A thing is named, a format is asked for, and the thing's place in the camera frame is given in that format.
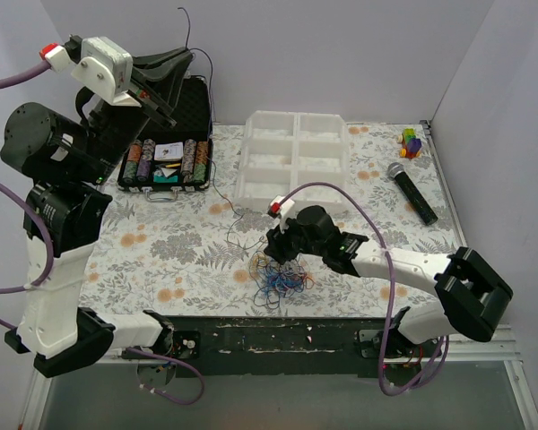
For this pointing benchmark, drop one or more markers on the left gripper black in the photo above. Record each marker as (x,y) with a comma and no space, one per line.
(140,96)

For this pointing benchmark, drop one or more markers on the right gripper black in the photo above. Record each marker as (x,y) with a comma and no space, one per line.
(277,245)

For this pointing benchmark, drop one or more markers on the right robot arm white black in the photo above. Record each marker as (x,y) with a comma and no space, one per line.
(471,297)

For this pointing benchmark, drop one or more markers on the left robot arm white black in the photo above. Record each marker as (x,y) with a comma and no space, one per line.
(68,162)

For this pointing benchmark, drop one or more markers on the playing card deck box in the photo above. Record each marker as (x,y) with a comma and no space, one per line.
(166,152)

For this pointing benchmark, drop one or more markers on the black poker chip case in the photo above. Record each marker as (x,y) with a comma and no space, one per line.
(140,173)

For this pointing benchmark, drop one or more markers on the white plastic compartment tray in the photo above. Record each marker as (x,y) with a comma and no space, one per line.
(281,151)

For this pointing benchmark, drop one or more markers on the black handheld microphone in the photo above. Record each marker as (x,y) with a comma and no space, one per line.
(396,172)

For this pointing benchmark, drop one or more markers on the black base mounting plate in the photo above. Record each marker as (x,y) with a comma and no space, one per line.
(218,346)

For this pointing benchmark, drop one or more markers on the colourful toy block figure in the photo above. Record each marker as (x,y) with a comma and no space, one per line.
(410,144)

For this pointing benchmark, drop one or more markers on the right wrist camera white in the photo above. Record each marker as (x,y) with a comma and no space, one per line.
(281,208)

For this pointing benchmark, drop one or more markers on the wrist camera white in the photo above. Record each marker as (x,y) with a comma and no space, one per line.
(105,68)
(281,208)

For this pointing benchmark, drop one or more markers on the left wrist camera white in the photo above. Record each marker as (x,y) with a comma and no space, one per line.
(105,68)

